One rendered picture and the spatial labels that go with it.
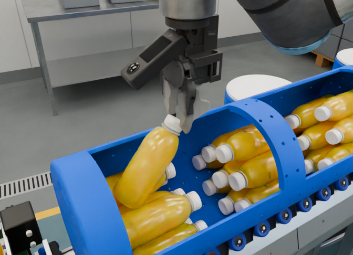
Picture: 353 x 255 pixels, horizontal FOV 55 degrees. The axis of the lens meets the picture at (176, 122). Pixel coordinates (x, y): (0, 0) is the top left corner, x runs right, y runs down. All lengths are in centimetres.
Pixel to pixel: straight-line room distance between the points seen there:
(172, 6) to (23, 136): 267
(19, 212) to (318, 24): 74
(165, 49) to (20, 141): 257
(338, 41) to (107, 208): 388
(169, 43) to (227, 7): 407
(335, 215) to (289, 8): 74
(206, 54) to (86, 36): 346
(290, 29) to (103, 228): 40
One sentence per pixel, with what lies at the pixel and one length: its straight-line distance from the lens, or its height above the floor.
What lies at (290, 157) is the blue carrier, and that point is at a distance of 74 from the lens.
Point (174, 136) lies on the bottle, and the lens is 63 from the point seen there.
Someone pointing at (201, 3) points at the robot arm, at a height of 149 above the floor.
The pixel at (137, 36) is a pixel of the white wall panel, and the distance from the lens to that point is 416.
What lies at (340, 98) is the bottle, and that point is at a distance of 102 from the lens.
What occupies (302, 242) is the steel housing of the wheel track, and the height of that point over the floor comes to 85.
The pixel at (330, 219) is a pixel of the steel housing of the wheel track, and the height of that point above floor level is 87.
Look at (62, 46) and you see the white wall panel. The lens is 399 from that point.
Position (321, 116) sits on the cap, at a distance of 98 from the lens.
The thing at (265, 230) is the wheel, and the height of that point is 96.
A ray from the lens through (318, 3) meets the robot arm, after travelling 49.
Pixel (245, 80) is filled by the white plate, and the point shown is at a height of 104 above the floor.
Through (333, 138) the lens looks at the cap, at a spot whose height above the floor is 110.
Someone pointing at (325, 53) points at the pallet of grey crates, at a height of 18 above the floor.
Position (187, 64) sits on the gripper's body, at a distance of 56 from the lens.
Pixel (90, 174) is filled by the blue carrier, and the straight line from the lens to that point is 59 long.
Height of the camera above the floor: 161
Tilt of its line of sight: 32 degrees down
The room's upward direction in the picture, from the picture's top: straight up
